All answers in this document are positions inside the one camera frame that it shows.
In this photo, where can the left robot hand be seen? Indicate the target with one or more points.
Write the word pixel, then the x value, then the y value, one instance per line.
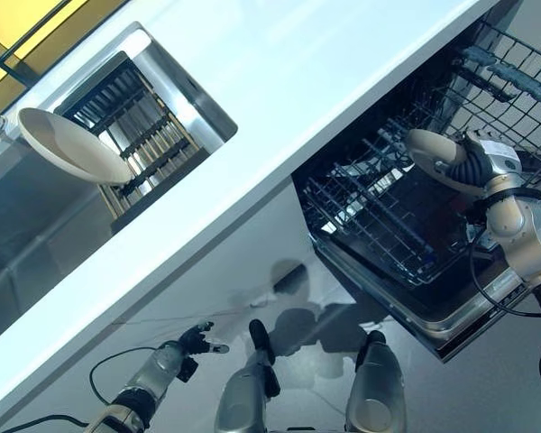
pixel 196 340

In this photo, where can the built-in dishwasher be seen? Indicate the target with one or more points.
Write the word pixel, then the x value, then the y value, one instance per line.
pixel 387 225

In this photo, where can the cream plate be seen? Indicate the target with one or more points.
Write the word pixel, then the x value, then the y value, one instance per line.
pixel 72 144
pixel 430 146

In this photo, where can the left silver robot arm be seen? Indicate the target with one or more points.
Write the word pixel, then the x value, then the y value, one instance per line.
pixel 149 379

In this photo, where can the white cabinet door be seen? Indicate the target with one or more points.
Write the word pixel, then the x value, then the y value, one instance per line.
pixel 185 293

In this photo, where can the stainless steel sink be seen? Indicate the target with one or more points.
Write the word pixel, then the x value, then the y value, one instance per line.
pixel 27 216

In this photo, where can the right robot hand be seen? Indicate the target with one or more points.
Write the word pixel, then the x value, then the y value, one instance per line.
pixel 478 162

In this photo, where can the left robot leg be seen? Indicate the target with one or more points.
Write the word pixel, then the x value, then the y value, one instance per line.
pixel 248 388

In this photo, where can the yellow window with dark frame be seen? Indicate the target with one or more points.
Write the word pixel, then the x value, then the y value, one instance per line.
pixel 31 40

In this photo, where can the black sink drying rack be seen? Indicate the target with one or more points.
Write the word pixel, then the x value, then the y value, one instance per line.
pixel 144 126

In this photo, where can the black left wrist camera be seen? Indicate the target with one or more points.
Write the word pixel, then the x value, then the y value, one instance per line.
pixel 187 369

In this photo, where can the dishwasher door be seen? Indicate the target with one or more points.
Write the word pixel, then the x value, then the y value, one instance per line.
pixel 433 315

